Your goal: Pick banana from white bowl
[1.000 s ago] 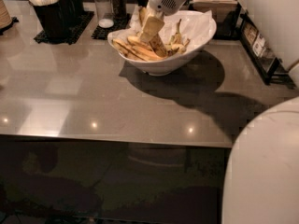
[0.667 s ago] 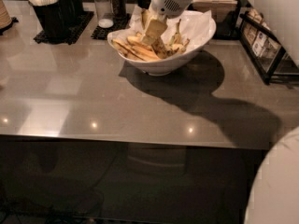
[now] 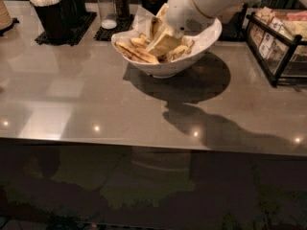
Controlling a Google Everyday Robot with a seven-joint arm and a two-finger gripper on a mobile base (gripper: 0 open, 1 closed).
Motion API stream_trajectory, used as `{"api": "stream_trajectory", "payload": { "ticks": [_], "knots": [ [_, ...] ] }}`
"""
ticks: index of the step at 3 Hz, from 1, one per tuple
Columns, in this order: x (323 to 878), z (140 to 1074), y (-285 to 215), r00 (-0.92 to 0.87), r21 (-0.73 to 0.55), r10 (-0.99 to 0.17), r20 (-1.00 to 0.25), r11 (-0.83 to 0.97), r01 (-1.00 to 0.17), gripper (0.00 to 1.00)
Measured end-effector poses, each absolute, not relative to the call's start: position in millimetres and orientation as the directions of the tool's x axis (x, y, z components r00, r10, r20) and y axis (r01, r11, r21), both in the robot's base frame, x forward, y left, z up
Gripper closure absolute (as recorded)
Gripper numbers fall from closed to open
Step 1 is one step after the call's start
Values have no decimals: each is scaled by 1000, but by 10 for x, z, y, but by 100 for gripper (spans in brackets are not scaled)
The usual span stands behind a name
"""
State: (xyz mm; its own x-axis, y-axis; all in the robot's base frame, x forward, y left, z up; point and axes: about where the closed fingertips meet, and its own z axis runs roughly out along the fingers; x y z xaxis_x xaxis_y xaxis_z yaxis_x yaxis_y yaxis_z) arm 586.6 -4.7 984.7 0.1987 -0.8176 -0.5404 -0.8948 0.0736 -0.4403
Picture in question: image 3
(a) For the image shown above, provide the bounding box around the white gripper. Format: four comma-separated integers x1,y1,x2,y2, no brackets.
146,0,211,57

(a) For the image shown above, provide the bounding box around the spotted yellow banana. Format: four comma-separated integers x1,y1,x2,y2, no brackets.
115,41,158,64

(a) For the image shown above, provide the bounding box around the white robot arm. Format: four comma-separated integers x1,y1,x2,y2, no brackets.
147,0,307,57

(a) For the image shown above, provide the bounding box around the white paper bowl liner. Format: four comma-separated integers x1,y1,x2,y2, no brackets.
111,4,222,65

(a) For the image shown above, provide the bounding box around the right side banana bunch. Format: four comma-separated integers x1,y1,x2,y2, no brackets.
158,40,195,62

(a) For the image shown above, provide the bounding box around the white ceramic bowl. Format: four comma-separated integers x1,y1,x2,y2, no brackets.
111,8,222,79

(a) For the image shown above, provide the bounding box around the pepper grinder dark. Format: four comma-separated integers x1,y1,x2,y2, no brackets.
113,0,130,20

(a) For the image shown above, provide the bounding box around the salt shaker glass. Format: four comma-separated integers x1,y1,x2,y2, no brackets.
97,0,117,30

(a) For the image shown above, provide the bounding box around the black condiment packet rack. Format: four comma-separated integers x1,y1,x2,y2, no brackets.
246,8,307,86

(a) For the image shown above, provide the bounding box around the black rubber mat left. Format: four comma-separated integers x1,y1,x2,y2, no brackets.
35,11,98,47

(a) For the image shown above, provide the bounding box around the stack of paper cups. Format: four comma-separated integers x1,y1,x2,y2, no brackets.
0,0,12,30

